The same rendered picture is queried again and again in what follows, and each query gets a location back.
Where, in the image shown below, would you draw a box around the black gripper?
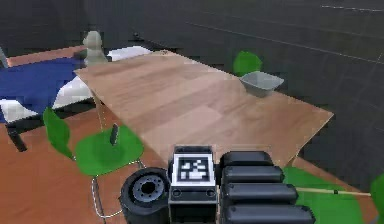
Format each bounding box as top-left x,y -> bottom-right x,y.
119,167 -> 172,224

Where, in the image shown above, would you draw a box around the bed with blue blanket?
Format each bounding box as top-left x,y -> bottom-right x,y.
0,44 -> 111,153

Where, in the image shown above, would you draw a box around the white pillow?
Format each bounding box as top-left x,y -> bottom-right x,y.
107,45 -> 154,62

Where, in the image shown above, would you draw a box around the green chair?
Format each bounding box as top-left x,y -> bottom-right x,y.
283,166 -> 384,224
232,50 -> 263,78
42,107 -> 147,224

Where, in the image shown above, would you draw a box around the light wooden table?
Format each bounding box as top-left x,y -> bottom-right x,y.
73,49 -> 335,169

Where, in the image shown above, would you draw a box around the grey bowl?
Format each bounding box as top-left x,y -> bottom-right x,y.
239,70 -> 285,98

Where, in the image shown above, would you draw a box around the pale grey statue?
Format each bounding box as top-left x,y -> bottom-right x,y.
82,30 -> 109,67

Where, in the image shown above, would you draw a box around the small black remote control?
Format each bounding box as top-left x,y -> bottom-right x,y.
109,123 -> 120,147

